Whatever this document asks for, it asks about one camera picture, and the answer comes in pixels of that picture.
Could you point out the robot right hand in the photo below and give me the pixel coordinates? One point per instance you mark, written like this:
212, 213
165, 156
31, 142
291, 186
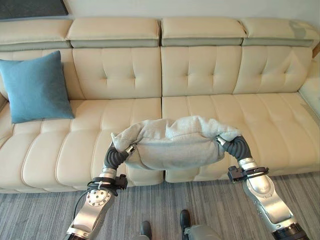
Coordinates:
237, 147

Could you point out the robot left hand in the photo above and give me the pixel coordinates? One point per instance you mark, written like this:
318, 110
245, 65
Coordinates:
114, 157

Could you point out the light grey cushion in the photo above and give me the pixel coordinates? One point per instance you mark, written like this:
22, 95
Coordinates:
172, 145

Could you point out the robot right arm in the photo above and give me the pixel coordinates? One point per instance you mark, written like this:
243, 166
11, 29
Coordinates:
265, 195

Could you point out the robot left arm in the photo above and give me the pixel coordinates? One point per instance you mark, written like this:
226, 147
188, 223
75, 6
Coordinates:
93, 202

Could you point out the cream leather sofa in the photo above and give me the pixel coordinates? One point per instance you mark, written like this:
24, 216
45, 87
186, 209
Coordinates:
160, 75

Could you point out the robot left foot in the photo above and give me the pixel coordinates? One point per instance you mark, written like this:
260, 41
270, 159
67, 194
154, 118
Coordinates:
145, 228

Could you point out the blue cushion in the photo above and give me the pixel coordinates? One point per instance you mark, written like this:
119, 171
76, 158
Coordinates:
35, 87

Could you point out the dark framed wall picture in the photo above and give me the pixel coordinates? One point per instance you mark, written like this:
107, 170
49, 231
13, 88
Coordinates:
32, 8

